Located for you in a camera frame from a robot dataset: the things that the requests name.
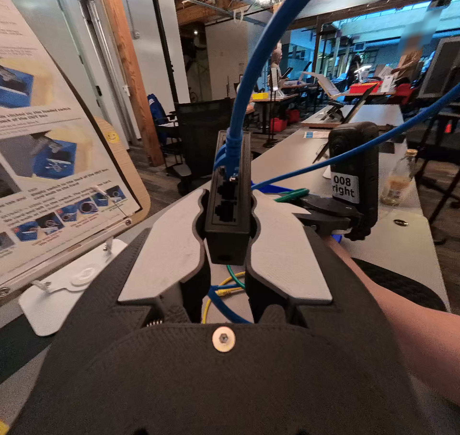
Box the blue jacket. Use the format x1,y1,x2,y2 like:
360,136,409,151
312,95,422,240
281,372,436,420
147,93,169,128

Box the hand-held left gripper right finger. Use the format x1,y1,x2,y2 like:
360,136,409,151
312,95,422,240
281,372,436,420
247,191,334,305

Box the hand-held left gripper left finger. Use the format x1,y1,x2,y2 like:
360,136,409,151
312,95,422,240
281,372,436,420
117,189,210,305

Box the black office chair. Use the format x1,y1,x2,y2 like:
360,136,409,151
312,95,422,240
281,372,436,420
174,98,236,195

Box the wooden instruction board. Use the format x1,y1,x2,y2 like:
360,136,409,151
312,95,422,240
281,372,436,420
0,0,151,299

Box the yellow ethernet cable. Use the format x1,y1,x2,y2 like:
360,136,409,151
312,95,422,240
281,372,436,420
201,276,247,325

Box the black network switch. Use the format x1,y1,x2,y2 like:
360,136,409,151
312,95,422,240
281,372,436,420
204,130,253,266

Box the person's right forearm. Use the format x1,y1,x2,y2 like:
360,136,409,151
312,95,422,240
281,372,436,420
323,234,460,407

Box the red plastic bin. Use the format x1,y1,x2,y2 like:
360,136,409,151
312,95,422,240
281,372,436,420
349,82,382,95

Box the glass bottle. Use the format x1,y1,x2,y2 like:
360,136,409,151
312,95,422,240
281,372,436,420
380,149,418,206

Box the black pole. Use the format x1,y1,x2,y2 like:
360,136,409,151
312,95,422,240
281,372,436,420
147,0,180,105

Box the wooden post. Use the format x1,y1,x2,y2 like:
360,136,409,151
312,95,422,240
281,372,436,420
94,0,165,168

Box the dark framed screen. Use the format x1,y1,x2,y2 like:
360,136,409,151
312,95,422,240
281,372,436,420
418,37,460,99

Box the green ethernet cable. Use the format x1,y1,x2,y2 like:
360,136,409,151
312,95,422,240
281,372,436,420
226,188,311,289

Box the blue ethernet cable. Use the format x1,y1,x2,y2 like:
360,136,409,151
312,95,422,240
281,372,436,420
207,0,460,325

